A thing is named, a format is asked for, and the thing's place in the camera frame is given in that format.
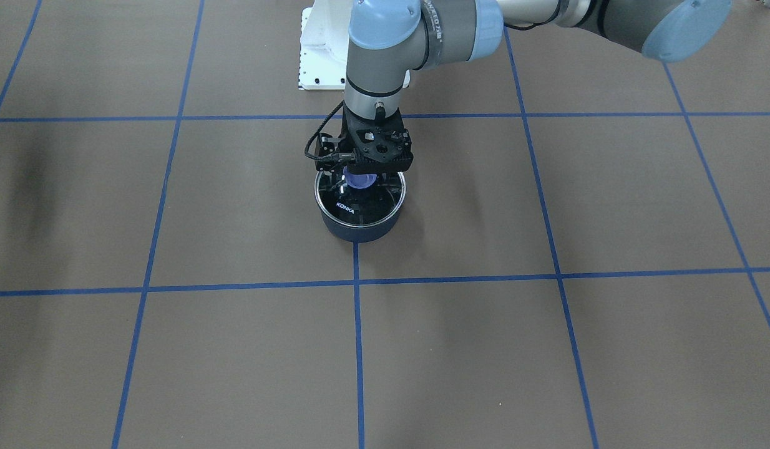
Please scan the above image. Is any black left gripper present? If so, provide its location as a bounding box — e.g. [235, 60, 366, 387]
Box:
[340, 107, 414, 175]

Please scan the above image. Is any glass pot lid purple knob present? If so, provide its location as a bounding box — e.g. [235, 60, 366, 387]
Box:
[314, 165, 406, 227]

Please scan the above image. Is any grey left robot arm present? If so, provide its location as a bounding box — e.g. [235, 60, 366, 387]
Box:
[314, 1, 732, 175]

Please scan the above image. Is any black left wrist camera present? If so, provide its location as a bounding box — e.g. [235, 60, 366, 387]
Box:
[314, 132, 356, 173]

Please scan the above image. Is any dark blue saucepan purple handle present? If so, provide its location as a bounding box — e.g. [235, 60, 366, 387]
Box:
[314, 165, 407, 243]

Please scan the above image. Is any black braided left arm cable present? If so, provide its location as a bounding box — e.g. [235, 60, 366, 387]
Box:
[305, 100, 346, 164]

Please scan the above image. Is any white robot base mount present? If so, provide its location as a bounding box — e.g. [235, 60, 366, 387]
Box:
[298, 5, 412, 91]

